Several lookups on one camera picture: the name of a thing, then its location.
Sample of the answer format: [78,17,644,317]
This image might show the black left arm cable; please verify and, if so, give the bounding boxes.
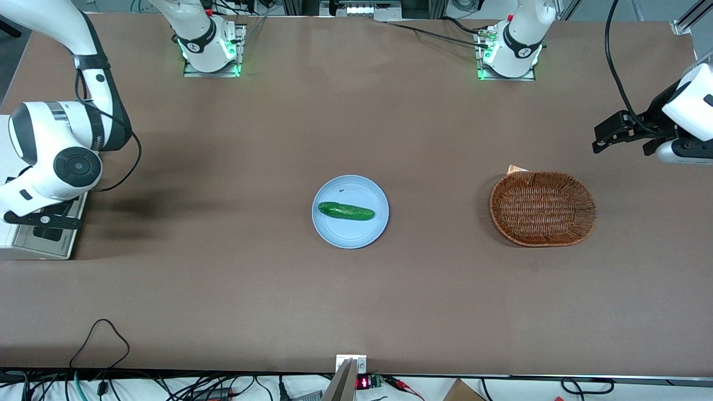
[604,0,651,134]

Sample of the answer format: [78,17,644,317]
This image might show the white toaster oven body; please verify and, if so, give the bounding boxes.
[0,114,89,261]

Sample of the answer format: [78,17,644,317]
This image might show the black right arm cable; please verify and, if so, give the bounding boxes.
[75,66,143,193]

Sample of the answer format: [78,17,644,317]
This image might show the brown wicker basket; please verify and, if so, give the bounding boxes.
[490,170,597,247]

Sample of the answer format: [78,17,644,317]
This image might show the black looped cable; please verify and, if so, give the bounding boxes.
[69,319,131,371]

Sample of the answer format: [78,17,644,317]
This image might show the aluminium frame profile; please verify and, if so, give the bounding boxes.
[671,0,713,37]

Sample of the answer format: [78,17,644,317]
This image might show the brown cardboard box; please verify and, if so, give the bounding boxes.
[443,379,486,401]

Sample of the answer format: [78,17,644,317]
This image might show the black cable on table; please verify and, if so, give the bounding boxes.
[386,17,492,48]

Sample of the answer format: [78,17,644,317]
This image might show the red crocodile clip leads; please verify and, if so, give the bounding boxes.
[383,376,425,400]

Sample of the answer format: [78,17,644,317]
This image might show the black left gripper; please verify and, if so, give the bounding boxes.
[592,81,687,157]

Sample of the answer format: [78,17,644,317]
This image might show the silver metal computer case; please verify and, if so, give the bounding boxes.
[12,192,89,260]

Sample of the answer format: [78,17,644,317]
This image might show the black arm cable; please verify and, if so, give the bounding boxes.
[604,0,651,134]
[75,66,143,193]

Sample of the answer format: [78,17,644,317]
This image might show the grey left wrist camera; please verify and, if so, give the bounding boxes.
[656,139,713,165]

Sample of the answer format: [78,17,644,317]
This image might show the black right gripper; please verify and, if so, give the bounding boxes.
[3,200,83,230]

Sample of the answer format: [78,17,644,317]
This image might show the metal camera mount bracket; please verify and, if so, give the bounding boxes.
[322,355,368,401]

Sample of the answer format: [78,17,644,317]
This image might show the black coiled cable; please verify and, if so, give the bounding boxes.
[561,377,615,395]

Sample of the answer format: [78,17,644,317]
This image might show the light blue plate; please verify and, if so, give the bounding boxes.
[311,175,389,249]

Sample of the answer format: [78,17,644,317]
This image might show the green cucumber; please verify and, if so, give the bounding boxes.
[318,202,375,222]

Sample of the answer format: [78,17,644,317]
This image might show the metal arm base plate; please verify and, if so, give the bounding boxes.
[183,23,247,78]
[475,25,539,82]

